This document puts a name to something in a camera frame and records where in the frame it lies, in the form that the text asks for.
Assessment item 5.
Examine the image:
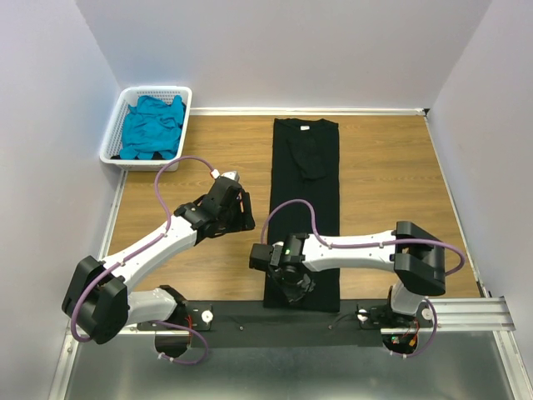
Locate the white plastic basket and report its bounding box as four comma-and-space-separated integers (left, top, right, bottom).
99, 85, 192, 171

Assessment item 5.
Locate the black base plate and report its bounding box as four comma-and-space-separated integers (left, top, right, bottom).
137, 298, 434, 349

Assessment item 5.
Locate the blue t shirt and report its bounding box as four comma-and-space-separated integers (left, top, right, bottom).
118, 95, 186, 161

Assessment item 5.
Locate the aluminium rail frame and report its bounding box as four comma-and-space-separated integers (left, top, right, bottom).
62, 169, 515, 384

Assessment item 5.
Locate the black t shirt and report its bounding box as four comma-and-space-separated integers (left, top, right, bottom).
263, 118, 340, 313

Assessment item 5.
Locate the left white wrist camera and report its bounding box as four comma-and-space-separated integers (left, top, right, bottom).
210, 169, 240, 183

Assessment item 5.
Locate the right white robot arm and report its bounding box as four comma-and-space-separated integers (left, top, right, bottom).
249, 221, 446, 327

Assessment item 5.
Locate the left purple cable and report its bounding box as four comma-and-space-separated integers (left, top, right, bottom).
70, 156, 220, 343

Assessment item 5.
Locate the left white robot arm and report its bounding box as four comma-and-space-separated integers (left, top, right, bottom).
62, 171, 255, 344

